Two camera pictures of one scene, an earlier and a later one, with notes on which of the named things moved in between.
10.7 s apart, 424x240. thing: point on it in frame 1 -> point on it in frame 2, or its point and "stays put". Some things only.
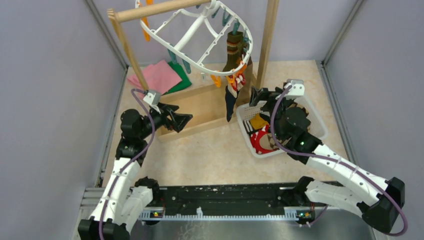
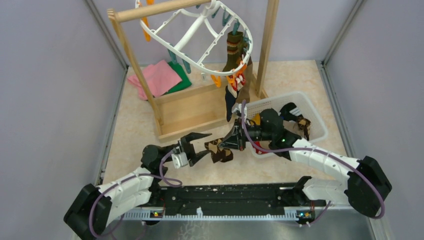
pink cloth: [159, 76] stays put
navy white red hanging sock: [237, 81] stays put
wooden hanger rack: [208, 103] stays put
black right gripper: [271, 97] -> [232, 141]
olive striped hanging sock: [236, 50] stays put
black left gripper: [179, 119] -> [188, 148]
